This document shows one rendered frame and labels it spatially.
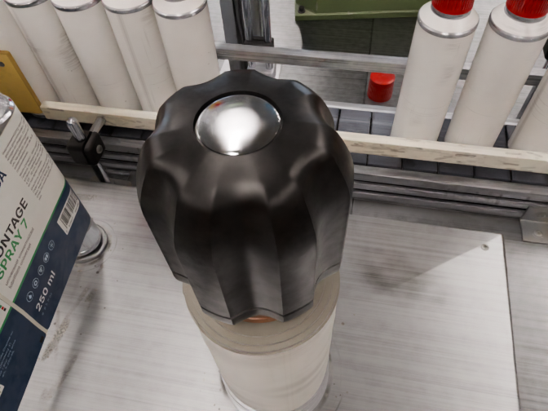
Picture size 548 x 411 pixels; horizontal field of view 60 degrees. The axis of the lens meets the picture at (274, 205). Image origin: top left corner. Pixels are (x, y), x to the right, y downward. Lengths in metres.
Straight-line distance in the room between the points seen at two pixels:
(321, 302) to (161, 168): 0.12
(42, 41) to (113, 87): 0.08
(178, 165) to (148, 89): 0.40
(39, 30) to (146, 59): 0.11
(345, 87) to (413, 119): 0.21
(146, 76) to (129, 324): 0.26
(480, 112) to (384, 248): 0.16
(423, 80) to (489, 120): 0.08
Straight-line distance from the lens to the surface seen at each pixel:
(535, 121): 0.54
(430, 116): 0.51
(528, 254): 0.58
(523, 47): 0.47
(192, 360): 0.44
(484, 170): 0.56
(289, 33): 0.79
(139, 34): 0.51
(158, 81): 0.54
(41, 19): 0.55
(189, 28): 0.48
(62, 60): 0.58
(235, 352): 0.24
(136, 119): 0.57
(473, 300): 0.47
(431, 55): 0.46
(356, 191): 0.56
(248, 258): 0.16
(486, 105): 0.51
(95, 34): 0.53
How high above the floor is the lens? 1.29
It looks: 56 degrees down
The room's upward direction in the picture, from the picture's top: 5 degrees counter-clockwise
